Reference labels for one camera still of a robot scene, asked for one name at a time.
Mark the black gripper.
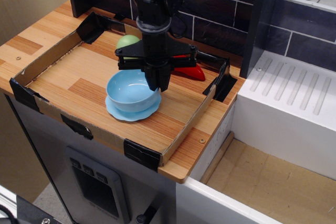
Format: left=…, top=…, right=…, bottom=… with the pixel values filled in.
left=115, top=22, right=197, bottom=92

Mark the cardboard fence with black tape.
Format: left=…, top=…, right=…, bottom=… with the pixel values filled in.
left=10, top=13, right=244, bottom=180

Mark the dark grey upright post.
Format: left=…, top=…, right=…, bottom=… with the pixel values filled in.
left=240, top=0, right=276, bottom=78

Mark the green toy apple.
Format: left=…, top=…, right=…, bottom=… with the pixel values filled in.
left=116, top=35, right=140, bottom=50

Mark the grey toy oven front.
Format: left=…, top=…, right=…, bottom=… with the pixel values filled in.
left=8, top=98, right=176, bottom=223

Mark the red toy chili pepper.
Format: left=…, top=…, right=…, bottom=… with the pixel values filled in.
left=173, top=64, right=206, bottom=81

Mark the white dish drainer sink unit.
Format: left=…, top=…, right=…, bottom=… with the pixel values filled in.
left=176, top=52, right=335, bottom=223

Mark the light blue scalloped plate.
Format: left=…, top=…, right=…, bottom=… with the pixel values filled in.
left=105, top=97, right=161, bottom=122

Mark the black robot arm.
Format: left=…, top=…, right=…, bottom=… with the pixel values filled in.
left=115, top=0, right=198, bottom=91

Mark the light blue plastic bowl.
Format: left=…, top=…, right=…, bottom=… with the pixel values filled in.
left=106, top=69, right=161, bottom=113

